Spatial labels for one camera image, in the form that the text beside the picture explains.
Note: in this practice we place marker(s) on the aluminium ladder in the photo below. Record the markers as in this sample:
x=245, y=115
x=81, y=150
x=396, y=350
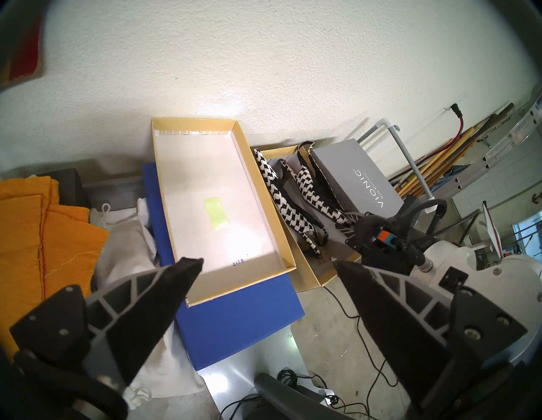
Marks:
x=487, y=169

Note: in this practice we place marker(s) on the blue Stuart Weitzman shoe box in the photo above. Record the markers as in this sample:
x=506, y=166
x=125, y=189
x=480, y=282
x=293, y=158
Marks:
x=237, y=321

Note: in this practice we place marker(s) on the wooden pole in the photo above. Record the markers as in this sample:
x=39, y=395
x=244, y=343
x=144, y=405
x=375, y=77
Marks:
x=465, y=142

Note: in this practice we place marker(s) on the yellow sticky note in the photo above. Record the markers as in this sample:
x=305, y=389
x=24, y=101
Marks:
x=216, y=214

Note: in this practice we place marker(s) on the white folded stand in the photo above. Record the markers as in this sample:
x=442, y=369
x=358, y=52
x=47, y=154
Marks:
x=493, y=230

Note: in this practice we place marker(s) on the grey Vionic shoe box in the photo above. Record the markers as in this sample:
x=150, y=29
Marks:
x=360, y=178

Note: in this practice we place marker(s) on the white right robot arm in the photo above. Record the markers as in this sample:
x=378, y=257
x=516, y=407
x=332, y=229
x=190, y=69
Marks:
x=499, y=275

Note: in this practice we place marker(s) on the dark brown box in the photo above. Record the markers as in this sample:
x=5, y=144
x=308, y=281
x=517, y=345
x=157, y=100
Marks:
x=67, y=186

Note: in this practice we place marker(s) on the bundle of wooden sticks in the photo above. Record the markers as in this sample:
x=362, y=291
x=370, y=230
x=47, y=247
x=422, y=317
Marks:
x=444, y=156

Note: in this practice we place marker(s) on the orange folded cloth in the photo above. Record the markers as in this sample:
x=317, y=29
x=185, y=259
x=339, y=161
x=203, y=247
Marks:
x=42, y=237

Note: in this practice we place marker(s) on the tan shoe box lid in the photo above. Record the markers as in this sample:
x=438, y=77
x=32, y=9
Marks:
x=199, y=178

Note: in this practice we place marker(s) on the tan open shoe box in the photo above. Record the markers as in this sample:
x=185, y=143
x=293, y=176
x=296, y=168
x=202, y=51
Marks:
x=309, y=277

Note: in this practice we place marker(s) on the red yellow striped flag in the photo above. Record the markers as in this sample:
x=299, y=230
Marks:
x=25, y=59

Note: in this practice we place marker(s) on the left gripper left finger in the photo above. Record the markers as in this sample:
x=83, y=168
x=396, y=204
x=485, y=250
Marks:
x=127, y=313

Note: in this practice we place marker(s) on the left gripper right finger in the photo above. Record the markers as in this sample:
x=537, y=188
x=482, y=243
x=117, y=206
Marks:
x=406, y=330

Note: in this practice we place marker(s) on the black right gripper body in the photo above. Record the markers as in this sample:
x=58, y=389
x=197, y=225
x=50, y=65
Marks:
x=372, y=254

